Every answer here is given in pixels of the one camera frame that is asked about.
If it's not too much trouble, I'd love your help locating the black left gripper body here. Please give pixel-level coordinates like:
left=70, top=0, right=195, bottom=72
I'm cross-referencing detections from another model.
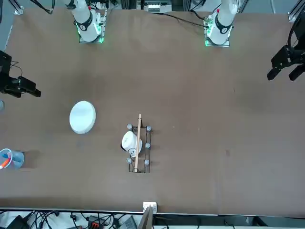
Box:
left=289, top=16, right=305, bottom=65

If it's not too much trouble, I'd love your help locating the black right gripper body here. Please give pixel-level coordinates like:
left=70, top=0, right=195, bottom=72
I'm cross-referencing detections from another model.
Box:
left=0, top=51, right=20, bottom=94

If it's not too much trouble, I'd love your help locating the white plate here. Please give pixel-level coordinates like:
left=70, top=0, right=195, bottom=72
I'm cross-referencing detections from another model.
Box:
left=69, top=101, right=97, bottom=135

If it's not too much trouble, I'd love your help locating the light blue pen cup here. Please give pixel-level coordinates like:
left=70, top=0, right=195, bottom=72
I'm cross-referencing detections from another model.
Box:
left=0, top=148, right=25, bottom=169

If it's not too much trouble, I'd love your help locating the white mug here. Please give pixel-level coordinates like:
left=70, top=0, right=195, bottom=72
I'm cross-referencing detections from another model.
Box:
left=121, top=130, right=143, bottom=158

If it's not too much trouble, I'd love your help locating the long black power adapter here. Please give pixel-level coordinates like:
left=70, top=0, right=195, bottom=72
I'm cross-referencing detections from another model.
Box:
left=4, top=214, right=33, bottom=229

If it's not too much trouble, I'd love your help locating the orange black connector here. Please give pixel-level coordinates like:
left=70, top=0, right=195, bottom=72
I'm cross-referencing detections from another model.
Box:
left=87, top=215, right=100, bottom=228

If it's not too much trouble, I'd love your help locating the black table cable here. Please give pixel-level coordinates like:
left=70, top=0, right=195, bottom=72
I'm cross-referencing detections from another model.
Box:
left=152, top=11, right=208, bottom=27

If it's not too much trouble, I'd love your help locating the black wire cup rack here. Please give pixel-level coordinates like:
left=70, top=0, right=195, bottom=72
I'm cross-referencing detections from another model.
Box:
left=125, top=114, right=153, bottom=174

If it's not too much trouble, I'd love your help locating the aluminium frame post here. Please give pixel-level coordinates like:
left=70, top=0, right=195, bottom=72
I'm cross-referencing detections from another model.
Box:
left=138, top=201, right=158, bottom=229

